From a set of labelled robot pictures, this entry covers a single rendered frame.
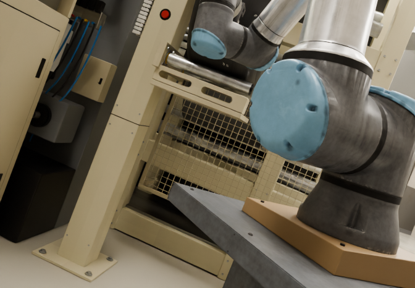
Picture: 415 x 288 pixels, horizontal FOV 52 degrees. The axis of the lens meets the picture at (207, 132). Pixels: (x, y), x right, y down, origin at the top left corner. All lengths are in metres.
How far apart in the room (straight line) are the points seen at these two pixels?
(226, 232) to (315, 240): 0.15
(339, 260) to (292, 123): 0.22
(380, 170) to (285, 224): 0.19
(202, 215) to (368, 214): 0.29
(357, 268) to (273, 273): 0.17
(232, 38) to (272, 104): 0.41
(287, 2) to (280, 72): 0.41
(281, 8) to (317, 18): 0.35
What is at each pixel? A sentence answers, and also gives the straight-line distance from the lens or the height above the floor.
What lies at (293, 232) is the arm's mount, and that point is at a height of 0.62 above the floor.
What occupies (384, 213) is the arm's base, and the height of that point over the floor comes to 0.71.
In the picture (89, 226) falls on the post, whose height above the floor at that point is 0.17.
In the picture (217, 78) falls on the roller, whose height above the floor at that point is 0.89.
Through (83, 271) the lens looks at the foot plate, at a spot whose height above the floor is 0.01.
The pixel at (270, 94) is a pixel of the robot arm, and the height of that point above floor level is 0.82.
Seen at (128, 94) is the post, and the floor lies 0.72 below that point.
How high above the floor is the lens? 0.76
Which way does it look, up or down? 2 degrees down
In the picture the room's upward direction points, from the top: 22 degrees clockwise
